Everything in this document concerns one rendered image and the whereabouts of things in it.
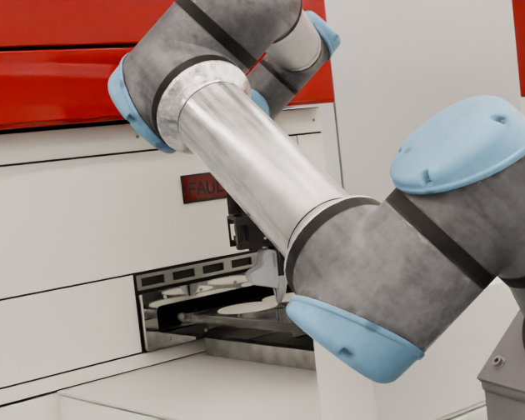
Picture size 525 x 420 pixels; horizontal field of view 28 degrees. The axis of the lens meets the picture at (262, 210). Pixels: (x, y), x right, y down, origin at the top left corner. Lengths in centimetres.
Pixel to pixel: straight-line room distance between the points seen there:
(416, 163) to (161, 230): 91
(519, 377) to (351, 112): 319
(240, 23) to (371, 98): 308
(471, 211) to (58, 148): 91
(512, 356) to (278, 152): 30
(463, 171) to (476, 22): 395
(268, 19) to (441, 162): 39
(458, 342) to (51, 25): 76
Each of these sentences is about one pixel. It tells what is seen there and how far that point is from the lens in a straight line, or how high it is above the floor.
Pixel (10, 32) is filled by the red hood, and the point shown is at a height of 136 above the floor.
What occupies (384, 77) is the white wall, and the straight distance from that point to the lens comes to 430.
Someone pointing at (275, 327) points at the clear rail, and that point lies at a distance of 153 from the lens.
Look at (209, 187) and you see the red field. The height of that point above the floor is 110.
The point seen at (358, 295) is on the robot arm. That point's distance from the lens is 87.
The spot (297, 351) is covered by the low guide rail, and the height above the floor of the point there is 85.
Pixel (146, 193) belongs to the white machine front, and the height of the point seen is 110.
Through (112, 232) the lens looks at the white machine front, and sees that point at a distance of 169.
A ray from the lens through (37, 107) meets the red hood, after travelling 158.
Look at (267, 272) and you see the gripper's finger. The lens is 169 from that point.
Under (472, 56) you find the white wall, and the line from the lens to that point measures 474.
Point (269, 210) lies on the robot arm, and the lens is 99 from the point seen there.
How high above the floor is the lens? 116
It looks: 4 degrees down
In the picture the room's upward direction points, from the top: 6 degrees counter-clockwise
